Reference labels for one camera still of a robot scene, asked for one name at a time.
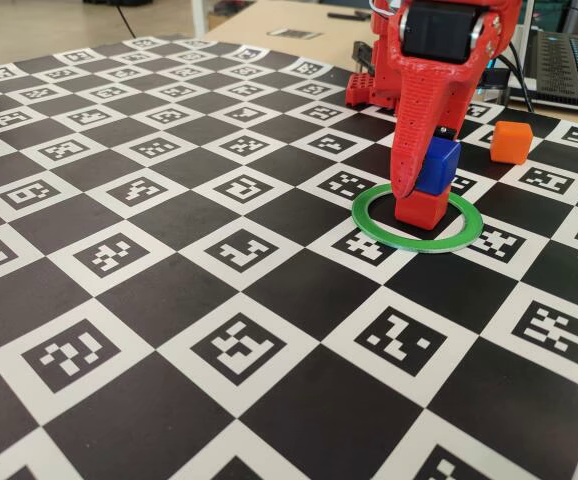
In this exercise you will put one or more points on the black white marker checkerboard mat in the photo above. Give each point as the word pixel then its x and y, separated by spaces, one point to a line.
pixel 279 285

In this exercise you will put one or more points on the grey laptop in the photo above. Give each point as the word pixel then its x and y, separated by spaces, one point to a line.
pixel 569 70

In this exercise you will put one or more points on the black pen-like object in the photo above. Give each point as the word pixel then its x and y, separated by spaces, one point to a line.
pixel 349 15

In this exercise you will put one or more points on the black table clamp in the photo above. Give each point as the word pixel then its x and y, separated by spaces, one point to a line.
pixel 363 54
pixel 498 79

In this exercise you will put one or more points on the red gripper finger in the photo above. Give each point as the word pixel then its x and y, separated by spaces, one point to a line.
pixel 461 100
pixel 414 125

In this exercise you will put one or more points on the orange cube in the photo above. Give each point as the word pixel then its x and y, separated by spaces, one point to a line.
pixel 511 142

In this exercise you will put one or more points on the blue cube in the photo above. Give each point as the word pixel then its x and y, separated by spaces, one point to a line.
pixel 441 165

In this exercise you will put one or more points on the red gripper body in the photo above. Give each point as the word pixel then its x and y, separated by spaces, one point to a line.
pixel 431 35

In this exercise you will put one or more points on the white table leg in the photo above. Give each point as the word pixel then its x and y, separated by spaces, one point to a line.
pixel 200 17

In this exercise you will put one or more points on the red cube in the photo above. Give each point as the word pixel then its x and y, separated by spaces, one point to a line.
pixel 419 212

